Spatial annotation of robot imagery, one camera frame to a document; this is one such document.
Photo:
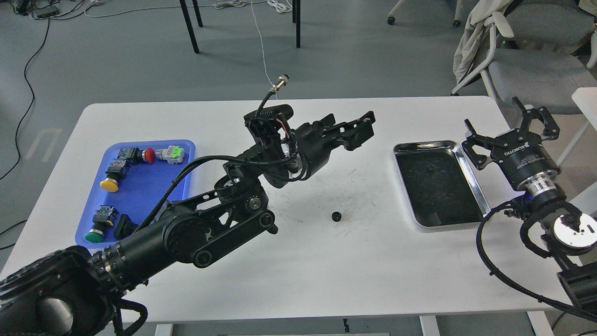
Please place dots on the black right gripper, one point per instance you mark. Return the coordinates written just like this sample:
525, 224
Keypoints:
524, 158

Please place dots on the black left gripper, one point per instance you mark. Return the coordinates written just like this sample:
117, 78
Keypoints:
316, 140

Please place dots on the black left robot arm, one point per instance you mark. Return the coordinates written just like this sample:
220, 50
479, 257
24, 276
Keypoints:
213, 206

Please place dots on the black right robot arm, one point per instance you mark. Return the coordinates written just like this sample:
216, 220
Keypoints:
551, 226

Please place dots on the silver metal tray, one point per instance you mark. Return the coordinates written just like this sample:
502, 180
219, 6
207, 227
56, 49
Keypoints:
442, 190

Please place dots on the blue plastic tray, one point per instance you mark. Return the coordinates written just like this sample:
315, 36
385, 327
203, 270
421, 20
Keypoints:
139, 192

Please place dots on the grey office chair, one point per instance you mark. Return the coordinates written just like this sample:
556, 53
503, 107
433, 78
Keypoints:
536, 77

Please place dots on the black table leg right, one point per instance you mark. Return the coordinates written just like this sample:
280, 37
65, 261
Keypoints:
296, 19

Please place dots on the black table leg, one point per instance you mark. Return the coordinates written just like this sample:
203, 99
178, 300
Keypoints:
188, 23
296, 19

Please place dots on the beige jacket on chair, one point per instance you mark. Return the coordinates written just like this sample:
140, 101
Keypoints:
473, 35

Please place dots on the green grey connector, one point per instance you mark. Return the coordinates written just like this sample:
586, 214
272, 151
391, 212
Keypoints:
171, 154

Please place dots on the black table leg left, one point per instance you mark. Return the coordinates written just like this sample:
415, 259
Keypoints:
188, 23

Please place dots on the red push button switch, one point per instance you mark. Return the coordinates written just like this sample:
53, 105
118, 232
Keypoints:
135, 155

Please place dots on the yellow push button switch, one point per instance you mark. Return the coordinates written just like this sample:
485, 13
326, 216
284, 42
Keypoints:
117, 170

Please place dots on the black selector switch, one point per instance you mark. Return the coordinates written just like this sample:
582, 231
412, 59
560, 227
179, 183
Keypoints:
125, 227

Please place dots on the green push button switch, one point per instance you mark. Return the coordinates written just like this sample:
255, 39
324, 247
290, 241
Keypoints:
103, 218

